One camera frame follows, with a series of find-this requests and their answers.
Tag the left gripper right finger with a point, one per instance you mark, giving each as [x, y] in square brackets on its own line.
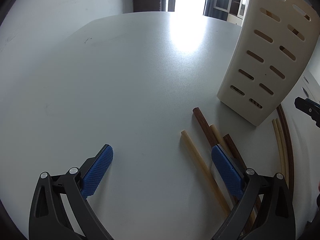
[275, 218]

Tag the cream utensil holder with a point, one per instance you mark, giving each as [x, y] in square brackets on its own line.
[275, 44]

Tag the dark blue curtain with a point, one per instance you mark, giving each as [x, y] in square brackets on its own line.
[209, 9]

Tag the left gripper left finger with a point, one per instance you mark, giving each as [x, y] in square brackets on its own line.
[48, 218]

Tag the light bamboo chopstick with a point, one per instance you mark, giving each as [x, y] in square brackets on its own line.
[201, 165]
[220, 139]
[282, 149]

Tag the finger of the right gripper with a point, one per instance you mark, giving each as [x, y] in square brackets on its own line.
[310, 108]

